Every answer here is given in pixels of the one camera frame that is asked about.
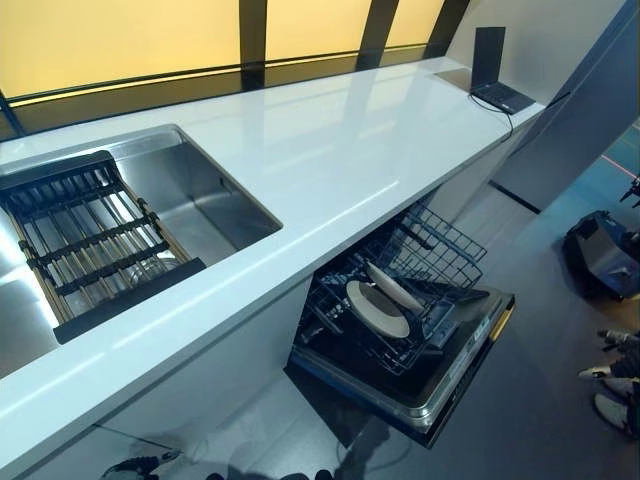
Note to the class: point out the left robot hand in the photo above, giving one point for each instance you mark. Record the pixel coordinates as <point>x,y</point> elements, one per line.
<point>145,469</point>

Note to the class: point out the beige ceramic plate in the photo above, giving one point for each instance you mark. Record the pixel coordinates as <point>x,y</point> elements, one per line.
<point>380,325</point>
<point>395,287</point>

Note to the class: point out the dishwasher door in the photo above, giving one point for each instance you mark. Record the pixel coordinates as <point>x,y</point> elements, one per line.
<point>450,380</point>

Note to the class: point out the black sink dish rack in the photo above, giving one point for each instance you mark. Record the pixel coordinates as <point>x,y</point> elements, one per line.
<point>130,305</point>

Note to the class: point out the metal sink drain strainer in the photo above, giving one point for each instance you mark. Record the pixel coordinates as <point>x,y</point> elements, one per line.
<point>145,272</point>

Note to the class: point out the stainless steel sink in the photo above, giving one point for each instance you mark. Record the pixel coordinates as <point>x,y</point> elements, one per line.
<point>200,200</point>

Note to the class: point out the white sneaker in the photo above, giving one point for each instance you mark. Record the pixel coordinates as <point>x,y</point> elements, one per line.
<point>595,372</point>
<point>610,410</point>

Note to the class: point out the person's dark trouser leg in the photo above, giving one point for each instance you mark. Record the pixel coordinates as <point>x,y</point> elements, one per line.
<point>627,362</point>

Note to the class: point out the black equipment case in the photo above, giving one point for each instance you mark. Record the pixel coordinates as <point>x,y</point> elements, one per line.
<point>595,260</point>

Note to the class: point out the black laptop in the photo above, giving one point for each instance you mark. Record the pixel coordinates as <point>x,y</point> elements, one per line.
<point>492,55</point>

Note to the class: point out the dark grey tall cabinet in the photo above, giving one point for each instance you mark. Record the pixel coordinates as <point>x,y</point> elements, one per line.
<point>575,125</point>

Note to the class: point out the black window frame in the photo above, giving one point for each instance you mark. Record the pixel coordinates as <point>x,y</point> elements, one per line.
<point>252,40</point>

